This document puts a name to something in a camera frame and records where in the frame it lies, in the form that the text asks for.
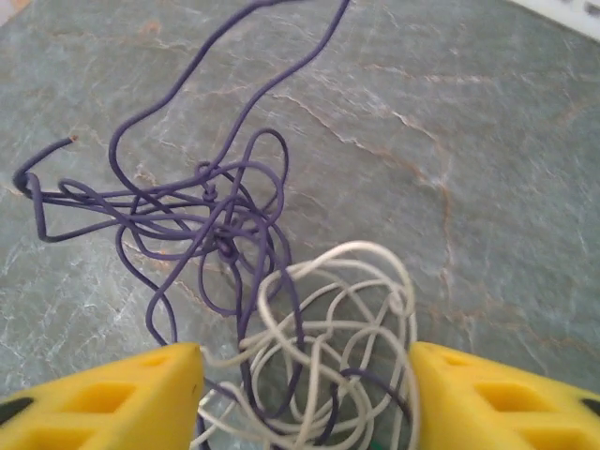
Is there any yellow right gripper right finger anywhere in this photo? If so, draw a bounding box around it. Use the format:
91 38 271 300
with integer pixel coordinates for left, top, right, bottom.
409 340 600 450

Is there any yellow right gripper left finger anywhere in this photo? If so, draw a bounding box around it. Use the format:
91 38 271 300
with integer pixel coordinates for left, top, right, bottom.
0 340 206 450

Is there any purple cable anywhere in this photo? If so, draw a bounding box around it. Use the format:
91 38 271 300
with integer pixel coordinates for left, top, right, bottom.
12 0 413 450

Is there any white cable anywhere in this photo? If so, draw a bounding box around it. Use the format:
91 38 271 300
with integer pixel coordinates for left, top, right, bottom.
188 239 422 450

